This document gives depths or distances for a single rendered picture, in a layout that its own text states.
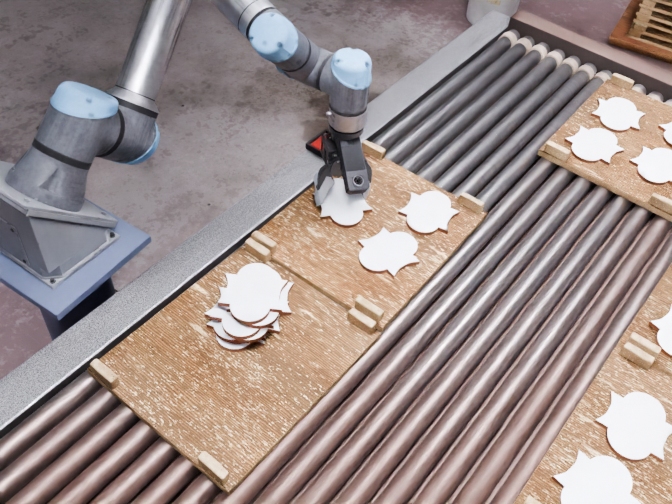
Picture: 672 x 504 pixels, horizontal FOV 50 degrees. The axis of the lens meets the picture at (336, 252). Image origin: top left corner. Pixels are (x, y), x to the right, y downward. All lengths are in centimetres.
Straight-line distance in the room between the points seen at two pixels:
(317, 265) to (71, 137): 54
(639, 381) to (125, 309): 98
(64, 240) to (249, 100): 204
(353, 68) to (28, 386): 81
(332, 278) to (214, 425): 39
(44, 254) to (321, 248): 55
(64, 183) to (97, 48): 242
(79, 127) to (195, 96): 204
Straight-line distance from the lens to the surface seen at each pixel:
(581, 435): 137
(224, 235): 157
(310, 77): 142
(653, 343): 151
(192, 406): 131
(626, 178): 187
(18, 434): 136
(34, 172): 150
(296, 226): 156
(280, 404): 130
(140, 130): 160
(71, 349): 144
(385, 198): 164
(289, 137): 325
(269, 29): 131
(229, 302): 133
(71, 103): 149
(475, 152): 183
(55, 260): 156
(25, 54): 392
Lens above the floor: 206
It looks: 48 degrees down
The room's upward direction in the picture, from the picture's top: 5 degrees clockwise
